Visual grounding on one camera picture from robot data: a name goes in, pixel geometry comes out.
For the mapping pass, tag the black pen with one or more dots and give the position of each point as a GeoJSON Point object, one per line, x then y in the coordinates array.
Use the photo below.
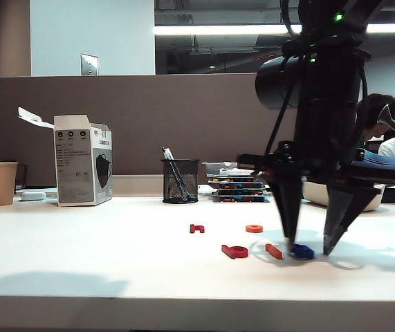
{"type": "Point", "coordinates": [165, 152]}

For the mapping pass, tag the ceiling light strip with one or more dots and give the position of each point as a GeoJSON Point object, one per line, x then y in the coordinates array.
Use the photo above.
{"type": "Point", "coordinates": [200, 29]}

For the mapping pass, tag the blue letter g magnet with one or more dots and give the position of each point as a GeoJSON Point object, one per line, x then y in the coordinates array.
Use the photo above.
{"type": "Point", "coordinates": [304, 252]}

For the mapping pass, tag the white flat box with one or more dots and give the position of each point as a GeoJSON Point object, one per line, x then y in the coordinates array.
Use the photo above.
{"type": "Point", "coordinates": [228, 172]}

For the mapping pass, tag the orange letter o magnet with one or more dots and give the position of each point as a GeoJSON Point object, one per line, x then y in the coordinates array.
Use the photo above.
{"type": "Point", "coordinates": [250, 228]}

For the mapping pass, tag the orange letter i magnet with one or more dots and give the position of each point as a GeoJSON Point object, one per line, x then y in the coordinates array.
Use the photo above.
{"type": "Point", "coordinates": [274, 251]}

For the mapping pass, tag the metal wall plate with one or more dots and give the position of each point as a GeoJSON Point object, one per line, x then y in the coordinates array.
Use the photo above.
{"type": "Point", "coordinates": [89, 64]}

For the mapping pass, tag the clear plastic tray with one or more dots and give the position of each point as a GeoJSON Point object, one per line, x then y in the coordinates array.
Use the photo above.
{"type": "Point", "coordinates": [214, 167]}

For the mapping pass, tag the grey white mask box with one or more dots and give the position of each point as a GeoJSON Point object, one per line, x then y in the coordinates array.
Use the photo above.
{"type": "Point", "coordinates": [76, 166]}

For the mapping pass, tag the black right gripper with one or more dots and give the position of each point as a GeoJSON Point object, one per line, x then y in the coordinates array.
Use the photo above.
{"type": "Point", "coordinates": [321, 152]}

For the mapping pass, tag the red letter b magnet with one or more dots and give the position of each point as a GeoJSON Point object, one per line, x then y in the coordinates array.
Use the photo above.
{"type": "Point", "coordinates": [235, 251]}

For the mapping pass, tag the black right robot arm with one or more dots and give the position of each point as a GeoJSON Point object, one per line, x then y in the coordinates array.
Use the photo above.
{"type": "Point", "coordinates": [325, 69]}

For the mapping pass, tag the red letter h magnet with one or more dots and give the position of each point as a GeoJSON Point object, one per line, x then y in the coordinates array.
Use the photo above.
{"type": "Point", "coordinates": [194, 229]}

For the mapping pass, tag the black mesh pen holder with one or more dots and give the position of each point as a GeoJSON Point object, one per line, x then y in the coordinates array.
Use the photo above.
{"type": "Point", "coordinates": [180, 183]}

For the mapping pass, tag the brown desk partition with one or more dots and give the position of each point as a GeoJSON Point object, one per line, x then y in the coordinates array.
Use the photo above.
{"type": "Point", "coordinates": [148, 114]}

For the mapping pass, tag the person in green shirt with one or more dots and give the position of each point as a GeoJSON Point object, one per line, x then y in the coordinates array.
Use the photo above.
{"type": "Point", "coordinates": [378, 107]}

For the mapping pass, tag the letter magnet card pack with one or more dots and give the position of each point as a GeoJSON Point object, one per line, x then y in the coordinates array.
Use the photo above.
{"type": "Point", "coordinates": [235, 180]}
{"type": "Point", "coordinates": [238, 186]}
{"type": "Point", "coordinates": [240, 192]}
{"type": "Point", "coordinates": [240, 199]}

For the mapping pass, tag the grey metal tool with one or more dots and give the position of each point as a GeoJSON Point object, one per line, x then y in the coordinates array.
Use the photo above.
{"type": "Point", "coordinates": [392, 124]}

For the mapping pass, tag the white pen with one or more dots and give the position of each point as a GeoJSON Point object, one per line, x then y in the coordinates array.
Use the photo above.
{"type": "Point", "coordinates": [170, 155]}

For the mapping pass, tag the beige oval bowl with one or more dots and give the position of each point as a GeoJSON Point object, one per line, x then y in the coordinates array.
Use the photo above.
{"type": "Point", "coordinates": [314, 193]}

